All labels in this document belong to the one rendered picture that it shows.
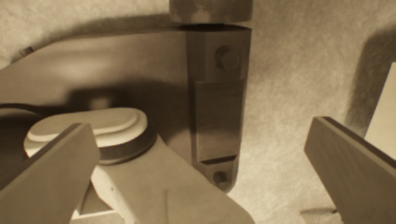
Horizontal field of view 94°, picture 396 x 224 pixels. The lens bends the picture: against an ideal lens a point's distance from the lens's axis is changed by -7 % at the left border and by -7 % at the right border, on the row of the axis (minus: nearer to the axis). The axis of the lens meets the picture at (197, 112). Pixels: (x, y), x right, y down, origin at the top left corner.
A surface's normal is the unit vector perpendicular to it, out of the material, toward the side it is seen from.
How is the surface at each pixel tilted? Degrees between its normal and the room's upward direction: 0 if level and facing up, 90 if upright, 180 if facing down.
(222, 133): 0
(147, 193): 90
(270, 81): 0
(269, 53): 0
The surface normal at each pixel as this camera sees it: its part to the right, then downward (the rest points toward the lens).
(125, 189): -0.03, -0.88
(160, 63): 0.21, 0.47
